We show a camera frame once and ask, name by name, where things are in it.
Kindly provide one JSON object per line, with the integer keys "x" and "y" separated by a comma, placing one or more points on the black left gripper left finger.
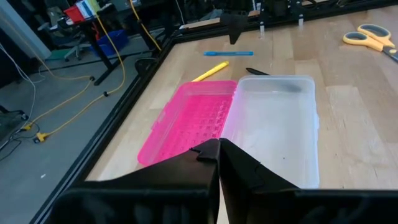
{"x": 161, "y": 193}

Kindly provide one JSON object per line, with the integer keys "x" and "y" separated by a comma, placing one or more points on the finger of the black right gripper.
{"x": 238, "y": 32}
{"x": 232, "y": 33}

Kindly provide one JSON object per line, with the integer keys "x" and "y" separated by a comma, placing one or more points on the yellow highlighter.
{"x": 211, "y": 71}

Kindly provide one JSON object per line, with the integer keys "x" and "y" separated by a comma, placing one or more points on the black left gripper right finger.
{"x": 264, "y": 202}

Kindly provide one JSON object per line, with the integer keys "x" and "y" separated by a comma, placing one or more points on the blue plastic bin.
{"x": 113, "y": 42}

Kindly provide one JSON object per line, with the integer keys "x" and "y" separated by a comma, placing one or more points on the blue white box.
{"x": 84, "y": 8}

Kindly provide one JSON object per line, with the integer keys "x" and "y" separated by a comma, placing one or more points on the black desk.
{"x": 100, "y": 53}

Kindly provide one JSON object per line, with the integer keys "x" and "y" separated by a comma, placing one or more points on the pale green container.
{"x": 94, "y": 4}

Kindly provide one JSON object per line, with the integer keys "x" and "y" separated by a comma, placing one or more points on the grey office chair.
{"x": 74, "y": 48}

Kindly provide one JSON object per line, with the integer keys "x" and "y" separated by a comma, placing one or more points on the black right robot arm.
{"x": 280, "y": 7}

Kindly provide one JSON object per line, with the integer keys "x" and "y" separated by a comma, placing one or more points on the red box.
{"x": 74, "y": 14}

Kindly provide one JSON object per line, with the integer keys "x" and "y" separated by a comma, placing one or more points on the black pen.
{"x": 255, "y": 71}

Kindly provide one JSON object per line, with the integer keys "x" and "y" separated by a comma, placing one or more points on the clear supply box pink lid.
{"x": 273, "y": 124}

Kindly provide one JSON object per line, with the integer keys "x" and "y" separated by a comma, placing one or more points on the black aluminium table frame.
{"x": 101, "y": 133}

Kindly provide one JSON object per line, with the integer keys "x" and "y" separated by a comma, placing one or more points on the blue pen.
{"x": 228, "y": 53}

